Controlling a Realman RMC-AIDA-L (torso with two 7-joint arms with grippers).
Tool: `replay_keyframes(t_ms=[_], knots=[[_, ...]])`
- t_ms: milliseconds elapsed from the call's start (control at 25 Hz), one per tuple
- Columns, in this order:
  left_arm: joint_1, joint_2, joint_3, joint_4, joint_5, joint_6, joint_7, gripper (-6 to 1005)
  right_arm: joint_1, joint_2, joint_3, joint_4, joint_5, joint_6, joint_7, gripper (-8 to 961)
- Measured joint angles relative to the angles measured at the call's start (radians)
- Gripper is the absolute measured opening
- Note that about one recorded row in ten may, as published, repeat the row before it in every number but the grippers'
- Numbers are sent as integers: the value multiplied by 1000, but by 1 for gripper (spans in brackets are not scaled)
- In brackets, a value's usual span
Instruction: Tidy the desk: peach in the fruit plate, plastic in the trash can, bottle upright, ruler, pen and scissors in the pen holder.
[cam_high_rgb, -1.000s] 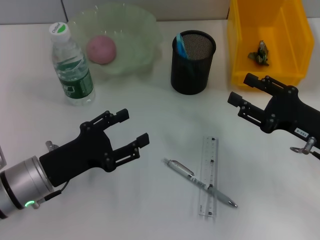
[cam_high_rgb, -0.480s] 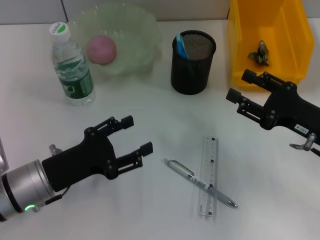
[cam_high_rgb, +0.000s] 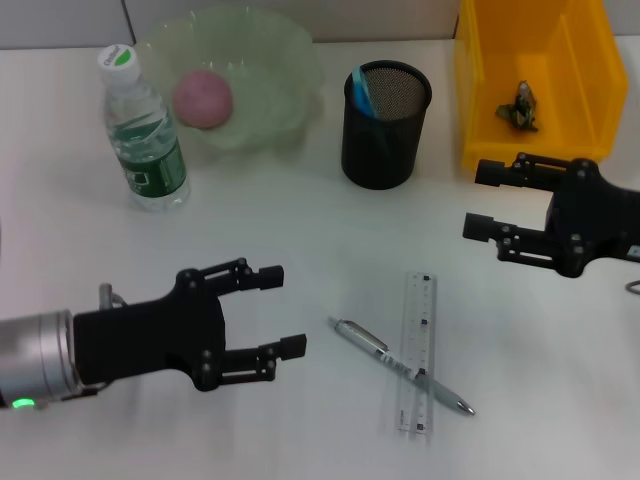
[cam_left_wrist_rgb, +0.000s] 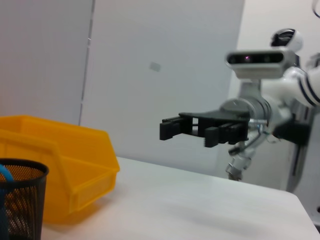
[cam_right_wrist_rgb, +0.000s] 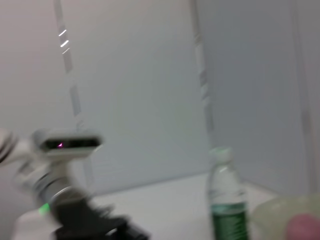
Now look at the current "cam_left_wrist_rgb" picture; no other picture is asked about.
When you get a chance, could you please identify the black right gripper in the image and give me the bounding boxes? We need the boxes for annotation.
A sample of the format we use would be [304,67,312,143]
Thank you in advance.
[159,108,251,149]

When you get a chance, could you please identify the blue and teal scissors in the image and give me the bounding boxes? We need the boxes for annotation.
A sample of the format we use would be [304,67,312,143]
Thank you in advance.
[0,163,15,240]

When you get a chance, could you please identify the yellow plastic bin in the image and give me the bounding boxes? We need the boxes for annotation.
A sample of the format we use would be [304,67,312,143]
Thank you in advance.
[0,114,121,225]

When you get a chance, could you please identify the white and black robot head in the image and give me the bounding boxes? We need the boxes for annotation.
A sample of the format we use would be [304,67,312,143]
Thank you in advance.
[270,28,305,52]

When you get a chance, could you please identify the black mesh cup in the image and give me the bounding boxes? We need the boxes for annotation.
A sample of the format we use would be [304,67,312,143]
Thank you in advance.
[0,157,50,240]

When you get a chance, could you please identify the right gripper cable with plugs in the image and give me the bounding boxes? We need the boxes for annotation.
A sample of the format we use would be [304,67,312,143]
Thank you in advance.
[226,119,276,181]

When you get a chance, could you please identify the small grey wall sticker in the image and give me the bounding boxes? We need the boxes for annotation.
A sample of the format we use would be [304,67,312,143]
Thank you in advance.
[149,61,163,73]

